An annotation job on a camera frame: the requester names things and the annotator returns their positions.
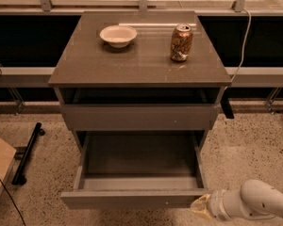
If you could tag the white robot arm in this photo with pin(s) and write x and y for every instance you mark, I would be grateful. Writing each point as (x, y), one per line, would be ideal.
(254, 200)

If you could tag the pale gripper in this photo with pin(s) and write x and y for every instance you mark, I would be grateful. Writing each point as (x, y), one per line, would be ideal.
(215, 201)

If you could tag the grey top drawer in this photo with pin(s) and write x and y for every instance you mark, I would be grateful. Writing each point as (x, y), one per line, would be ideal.
(139, 118)

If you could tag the black bar with wheels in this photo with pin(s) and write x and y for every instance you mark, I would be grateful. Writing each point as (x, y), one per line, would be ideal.
(19, 177)

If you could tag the grey drawer cabinet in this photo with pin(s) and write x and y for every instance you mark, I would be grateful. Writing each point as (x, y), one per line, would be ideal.
(91, 72)

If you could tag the orange soda can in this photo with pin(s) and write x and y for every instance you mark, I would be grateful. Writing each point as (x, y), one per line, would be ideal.
(181, 42)

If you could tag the white bowl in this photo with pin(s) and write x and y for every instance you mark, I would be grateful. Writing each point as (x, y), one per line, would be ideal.
(118, 36)

